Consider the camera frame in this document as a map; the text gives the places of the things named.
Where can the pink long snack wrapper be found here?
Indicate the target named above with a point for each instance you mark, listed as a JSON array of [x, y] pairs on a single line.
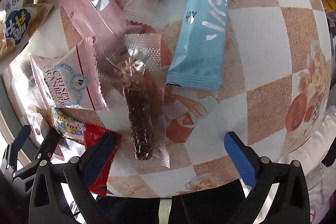
[[101, 20]]

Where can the light blue snack bar wrapper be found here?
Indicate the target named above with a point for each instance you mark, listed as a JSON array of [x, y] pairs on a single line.
[[198, 60]]

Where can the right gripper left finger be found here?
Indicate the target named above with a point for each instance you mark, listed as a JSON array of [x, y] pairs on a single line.
[[81, 172]]

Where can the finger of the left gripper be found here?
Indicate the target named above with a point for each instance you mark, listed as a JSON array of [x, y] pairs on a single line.
[[10, 157], [22, 180]]

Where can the floral yellow candy packet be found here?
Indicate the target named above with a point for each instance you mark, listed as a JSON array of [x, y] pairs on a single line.
[[68, 127]]

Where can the pink crispy cranberry packet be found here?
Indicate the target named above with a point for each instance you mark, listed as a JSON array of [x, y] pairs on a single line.
[[70, 81]]

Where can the clear brown snack bar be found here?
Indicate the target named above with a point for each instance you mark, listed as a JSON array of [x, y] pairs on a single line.
[[134, 67]]

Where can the red snack wrapper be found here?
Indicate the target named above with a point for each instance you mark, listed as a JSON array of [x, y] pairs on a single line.
[[92, 135]]

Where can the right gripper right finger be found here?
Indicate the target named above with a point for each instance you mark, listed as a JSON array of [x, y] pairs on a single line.
[[291, 201]]

